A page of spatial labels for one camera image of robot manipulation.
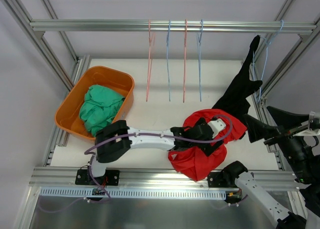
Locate blue hanger of black top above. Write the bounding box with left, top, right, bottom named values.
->
left=251, top=19, right=285, bottom=103

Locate aluminium hanging rail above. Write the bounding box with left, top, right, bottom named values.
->
left=29, top=19, right=318, bottom=35

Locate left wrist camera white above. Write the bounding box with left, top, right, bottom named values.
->
left=207, top=118, right=227, bottom=139

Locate blue hanger of red top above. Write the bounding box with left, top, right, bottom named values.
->
left=196, top=19, right=204, bottom=102

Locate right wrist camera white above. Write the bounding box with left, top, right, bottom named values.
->
left=296, top=111, right=320, bottom=137

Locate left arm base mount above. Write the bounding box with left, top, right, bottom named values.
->
left=75, top=168, right=120, bottom=186

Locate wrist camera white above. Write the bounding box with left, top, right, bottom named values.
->
left=207, top=118, right=227, bottom=139
left=296, top=111, right=320, bottom=137

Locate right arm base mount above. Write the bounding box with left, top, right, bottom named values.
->
left=207, top=169, right=248, bottom=207

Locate green tank top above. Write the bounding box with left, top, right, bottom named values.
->
left=79, top=84, right=125, bottom=137

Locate pink hanger of green top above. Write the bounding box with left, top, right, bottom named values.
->
left=182, top=19, right=188, bottom=103

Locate blue hanger of grey top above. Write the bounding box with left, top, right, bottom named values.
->
left=166, top=20, right=171, bottom=102

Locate slotted white cable duct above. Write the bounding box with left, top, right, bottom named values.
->
left=39, top=187, right=227, bottom=200

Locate orange plastic tub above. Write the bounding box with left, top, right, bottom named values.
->
left=55, top=66, right=135, bottom=141

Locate black tank top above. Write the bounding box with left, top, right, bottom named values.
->
left=212, top=35, right=263, bottom=122

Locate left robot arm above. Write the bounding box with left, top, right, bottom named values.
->
left=85, top=117, right=227, bottom=185

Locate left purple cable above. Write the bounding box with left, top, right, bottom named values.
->
left=83, top=114, right=234, bottom=204

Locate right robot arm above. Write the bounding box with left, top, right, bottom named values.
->
left=221, top=106, right=320, bottom=229

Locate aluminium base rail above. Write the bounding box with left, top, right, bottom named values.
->
left=29, top=167, right=305, bottom=191

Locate red tank top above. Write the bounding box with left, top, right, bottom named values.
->
left=168, top=109, right=247, bottom=181

